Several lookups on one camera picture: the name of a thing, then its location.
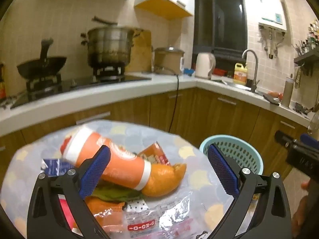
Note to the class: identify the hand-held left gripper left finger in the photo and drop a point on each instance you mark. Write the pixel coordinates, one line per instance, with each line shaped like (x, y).
(96, 171)

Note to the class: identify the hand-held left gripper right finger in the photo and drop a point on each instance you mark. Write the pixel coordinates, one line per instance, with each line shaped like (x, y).
(221, 171)

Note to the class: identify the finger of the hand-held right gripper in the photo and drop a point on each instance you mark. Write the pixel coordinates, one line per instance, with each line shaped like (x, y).
(310, 142)
(282, 139)

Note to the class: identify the teal plastic basket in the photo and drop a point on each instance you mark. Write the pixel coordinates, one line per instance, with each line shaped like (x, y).
(239, 149)

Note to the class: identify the orange and white bottle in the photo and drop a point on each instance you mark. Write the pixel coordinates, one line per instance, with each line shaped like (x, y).
(124, 161)

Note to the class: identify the person's right hand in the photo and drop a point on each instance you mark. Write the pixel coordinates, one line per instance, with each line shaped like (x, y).
(301, 214)

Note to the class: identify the green leaf vegetable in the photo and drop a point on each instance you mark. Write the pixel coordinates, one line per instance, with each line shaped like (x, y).
(114, 194)

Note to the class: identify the orange plastic wrapper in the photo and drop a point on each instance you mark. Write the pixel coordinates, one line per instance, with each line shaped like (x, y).
(104, 206)

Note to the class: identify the blue and white milk carton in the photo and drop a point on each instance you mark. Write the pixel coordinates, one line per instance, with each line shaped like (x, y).
(57, 166)

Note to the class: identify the black knife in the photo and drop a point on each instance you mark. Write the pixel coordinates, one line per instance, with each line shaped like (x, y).
(271, 99)

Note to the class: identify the red tomato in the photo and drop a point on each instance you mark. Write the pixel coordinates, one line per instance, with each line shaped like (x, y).
(275, 94)

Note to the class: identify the orange peel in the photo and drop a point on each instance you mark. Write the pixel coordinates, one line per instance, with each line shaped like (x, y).
(162, 181)

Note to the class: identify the orange snack packet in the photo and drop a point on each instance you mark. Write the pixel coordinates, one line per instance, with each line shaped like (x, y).
(154, 154)

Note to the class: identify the wooden base cabinets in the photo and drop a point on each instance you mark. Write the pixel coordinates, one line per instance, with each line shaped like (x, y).
(199, 114)

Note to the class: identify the steel faucet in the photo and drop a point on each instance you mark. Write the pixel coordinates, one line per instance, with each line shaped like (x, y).
(255, 74)

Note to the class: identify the fan-patterned tablecloth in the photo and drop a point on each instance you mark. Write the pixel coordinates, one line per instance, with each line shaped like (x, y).
(162, 134)

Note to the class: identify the steel sink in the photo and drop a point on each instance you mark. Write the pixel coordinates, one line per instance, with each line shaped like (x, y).
(236, 86)

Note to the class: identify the white kitchen countertop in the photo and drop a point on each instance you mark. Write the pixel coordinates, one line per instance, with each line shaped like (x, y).
(99, 100)

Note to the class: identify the clear wrapper with red label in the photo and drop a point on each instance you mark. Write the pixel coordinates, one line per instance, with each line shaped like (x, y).
(149, 219)

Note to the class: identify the yellow detergent bottle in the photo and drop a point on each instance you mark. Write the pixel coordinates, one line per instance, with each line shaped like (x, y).
(239, 76)

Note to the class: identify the black glass gas stove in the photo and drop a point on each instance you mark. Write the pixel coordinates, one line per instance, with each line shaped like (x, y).
(82, 83)

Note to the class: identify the red tray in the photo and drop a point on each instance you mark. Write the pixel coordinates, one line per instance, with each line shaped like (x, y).
(219, 71)

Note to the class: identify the water heater pipes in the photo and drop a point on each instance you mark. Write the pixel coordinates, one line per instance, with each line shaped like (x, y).
(270, 42)

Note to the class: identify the small blue box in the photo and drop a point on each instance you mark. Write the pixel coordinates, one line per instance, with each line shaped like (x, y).
(189, 71)

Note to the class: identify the white electric kettle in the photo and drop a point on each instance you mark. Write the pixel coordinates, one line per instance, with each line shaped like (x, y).
(203, 64)

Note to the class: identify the black wok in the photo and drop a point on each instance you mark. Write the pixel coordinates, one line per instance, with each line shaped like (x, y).
(42, 67)

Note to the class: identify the beige rice cooker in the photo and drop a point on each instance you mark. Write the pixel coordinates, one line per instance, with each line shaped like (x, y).
(167, 61)

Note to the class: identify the wooden cutting board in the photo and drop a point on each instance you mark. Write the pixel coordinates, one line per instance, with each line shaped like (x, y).
(142, 54)

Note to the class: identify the steel steamer pot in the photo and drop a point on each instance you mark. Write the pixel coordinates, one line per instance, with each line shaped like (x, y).
(109, 44)

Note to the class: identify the yellow and red box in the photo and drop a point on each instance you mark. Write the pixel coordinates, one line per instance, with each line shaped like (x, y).
(2, 82)

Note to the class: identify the white water heater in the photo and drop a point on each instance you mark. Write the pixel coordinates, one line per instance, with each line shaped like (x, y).
(269, 5)

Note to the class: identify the dark window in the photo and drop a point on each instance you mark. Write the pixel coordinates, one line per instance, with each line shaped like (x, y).
(219, 17)

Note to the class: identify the wall shelf with utensils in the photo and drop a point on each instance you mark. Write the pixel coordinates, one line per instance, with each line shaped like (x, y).
(307, 57)

